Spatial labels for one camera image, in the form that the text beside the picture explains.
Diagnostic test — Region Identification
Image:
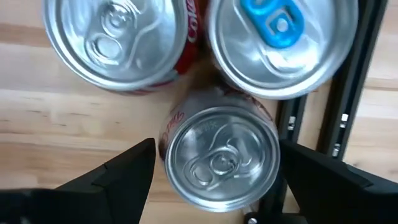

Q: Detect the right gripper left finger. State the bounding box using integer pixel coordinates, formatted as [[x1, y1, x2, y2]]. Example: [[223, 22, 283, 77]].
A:
[[0, 138, 157, 224]]

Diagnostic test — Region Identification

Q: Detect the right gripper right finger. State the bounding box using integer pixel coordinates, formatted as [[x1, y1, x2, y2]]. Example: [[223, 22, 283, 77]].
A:
[[279, 139, 398, 224]]

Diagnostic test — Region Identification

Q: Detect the silver Diet Coke can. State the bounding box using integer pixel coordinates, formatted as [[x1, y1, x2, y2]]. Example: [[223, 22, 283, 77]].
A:
[[157, 85, 282, 213]]

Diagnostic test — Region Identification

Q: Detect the red Coca-Cola can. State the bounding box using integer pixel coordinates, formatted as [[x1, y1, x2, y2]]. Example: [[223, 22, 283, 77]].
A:
[[42, 0, 205, 96]]

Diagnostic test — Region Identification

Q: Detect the tall can with blue tab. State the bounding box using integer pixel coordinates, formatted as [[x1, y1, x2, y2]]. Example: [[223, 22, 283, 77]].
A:
[[206, 0, 360, 101]]

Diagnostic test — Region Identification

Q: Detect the black aluminium table frame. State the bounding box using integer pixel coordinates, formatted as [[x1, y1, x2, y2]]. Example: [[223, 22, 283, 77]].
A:
[[244, 0, 389, 224]]

